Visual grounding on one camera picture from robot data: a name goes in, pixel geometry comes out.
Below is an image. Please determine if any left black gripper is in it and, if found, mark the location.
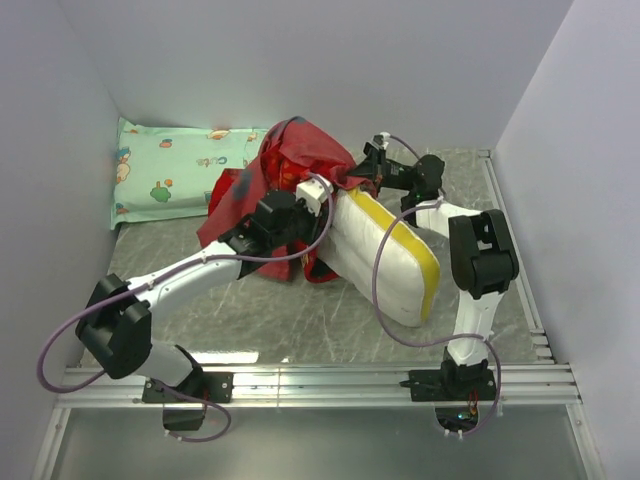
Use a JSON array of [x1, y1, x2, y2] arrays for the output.
[[270, 194, 331, 249]]

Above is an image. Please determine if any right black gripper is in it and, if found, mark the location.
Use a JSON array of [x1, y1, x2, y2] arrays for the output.
[[337, 148, 418, 202]]

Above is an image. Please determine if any red patterned pillowcase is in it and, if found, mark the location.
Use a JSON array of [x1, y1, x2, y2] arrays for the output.
[[197, 117, 374, 283]]

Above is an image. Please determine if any cream yellow foam pillow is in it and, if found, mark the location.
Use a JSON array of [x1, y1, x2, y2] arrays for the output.
[[317, 188, 440, 328]]

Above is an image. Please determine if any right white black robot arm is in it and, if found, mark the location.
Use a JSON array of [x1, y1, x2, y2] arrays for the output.
[[351, 142, 519, 400]]

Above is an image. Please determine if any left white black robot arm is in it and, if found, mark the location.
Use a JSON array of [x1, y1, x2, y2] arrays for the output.
[[75, 182, 334, 402]]

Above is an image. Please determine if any mint green cartoon pillow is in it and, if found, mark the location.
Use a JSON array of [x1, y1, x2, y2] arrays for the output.
[[111, 118, 267, 227]]

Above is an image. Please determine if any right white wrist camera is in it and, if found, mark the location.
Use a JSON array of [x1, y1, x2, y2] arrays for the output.
[[372, 131, 391, 150]]

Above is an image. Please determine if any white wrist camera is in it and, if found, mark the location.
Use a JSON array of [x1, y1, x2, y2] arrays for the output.
[[295, 176, 333, 217], [372, 131, 391, 150]]

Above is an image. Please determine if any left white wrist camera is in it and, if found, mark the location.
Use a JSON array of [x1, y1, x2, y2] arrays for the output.
[[295, 176, 333, 217]]

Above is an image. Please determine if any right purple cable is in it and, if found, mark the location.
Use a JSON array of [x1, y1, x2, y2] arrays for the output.
[[371, 132, 502, 439]]

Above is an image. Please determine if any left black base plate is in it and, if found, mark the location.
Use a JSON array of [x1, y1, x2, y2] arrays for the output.
[[141, 371, 234, 443]]

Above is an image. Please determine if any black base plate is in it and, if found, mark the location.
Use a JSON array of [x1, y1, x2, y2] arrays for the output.
[[141, 371, 234, 443], [399, 361, 499, 437]]

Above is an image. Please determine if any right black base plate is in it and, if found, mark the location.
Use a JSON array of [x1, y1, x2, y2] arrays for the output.
[[399, 361, 499, 437]]

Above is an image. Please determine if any aluminium front rail frame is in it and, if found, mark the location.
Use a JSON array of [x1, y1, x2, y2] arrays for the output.
[[35, 355, 605, 479]]

